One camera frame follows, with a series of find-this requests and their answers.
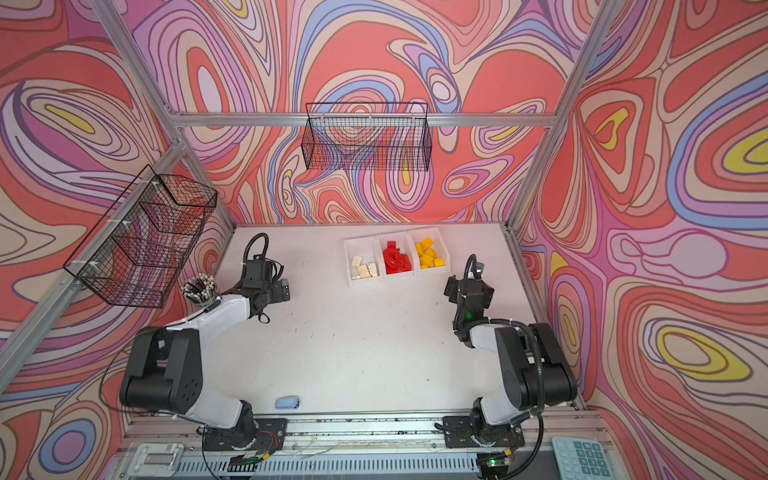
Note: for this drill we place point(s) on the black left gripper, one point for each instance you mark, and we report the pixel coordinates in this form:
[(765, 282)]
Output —
[(278, 293)]

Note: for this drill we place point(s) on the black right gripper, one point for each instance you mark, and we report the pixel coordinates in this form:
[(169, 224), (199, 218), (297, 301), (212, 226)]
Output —
[(453, 288)]

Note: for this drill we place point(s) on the white lego brick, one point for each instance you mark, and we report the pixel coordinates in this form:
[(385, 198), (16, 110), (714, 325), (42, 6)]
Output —
[(363, 271)]

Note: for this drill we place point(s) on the red arch lego piece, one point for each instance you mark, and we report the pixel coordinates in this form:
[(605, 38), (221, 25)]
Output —
[(396, 262)]

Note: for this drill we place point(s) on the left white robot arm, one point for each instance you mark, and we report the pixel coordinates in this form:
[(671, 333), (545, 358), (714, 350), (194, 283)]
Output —
[(164, 371)]

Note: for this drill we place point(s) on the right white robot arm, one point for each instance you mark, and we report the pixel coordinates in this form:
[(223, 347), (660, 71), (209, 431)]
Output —
[(534, 371)]

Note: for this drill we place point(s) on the metal cup of pens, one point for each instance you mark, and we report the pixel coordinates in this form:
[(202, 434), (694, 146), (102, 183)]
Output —
[(200, 290)]

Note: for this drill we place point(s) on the right translucent plastic bin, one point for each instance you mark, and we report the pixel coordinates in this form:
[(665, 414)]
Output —
[(420, 234)]

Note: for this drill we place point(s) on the translucent plastic bin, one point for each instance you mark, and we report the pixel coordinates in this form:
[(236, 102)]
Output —
[(420, 234), (403, 244), (366, 248)]

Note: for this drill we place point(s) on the middle translucent plastic bin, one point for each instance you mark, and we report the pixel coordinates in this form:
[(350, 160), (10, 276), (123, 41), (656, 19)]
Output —
[(403, 244)]

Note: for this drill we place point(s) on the left translucent plastic bin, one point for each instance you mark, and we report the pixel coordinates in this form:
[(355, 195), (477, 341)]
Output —
[(366, 248)]

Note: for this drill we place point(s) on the blue eraser block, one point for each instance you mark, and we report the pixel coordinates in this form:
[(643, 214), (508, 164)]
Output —
[(287, 402)]

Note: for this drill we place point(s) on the green calculator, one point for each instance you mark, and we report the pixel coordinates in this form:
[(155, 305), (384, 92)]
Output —
[(581, 459)]

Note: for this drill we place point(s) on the left black wire basket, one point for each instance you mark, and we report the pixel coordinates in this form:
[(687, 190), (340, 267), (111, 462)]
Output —
[(138, 254)]

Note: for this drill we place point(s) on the black wire basket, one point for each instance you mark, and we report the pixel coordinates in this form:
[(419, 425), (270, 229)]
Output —
[(367, 136), (138, 254)]

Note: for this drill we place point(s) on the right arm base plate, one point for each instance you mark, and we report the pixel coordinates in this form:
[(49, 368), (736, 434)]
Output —
[(467, 432)]

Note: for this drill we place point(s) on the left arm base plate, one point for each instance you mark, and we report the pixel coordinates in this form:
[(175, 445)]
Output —
[(265, 435)]

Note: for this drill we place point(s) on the back black wire basket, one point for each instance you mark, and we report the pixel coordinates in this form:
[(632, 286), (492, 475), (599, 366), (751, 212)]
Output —
[(367, 136)]

